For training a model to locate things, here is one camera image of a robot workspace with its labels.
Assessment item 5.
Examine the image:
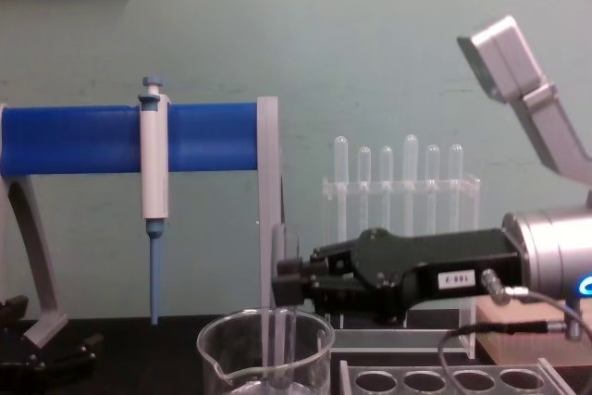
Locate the grey tube rack with holes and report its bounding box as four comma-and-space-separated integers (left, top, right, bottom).
339, 356, 561, 395

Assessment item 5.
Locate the clear acrylic tube rack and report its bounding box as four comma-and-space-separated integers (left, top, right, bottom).
320, 172, 483, 360

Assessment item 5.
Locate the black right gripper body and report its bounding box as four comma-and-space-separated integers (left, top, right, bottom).
350, 227, 520, 325

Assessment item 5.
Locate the clear glass beaker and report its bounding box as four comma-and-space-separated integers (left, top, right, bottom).
196, 305, 337, 395

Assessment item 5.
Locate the thin dark gripper cable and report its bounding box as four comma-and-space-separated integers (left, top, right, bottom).
437, 268, 585, 395

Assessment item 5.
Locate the grey pipette stand frame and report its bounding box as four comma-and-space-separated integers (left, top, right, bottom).
0, 95, 284, 351

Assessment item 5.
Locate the blue stand crossbar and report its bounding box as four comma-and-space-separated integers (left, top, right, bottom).
0, 103, 260, 178

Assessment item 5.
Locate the tan wooden block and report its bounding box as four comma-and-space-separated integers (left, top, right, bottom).
475, 295, 592, 369

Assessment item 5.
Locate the clear plastic test tube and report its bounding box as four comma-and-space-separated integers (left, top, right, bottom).
379, 144, 395, 232
264, 223, 302, 392
448, 142, 464, 232
425, 143, 441, 235
357, 145, 373, 235
333, 135, 350, 244
402, 133, 419, 237

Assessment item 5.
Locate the white and blue pipette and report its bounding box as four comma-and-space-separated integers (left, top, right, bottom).
138, 74, 174, 326

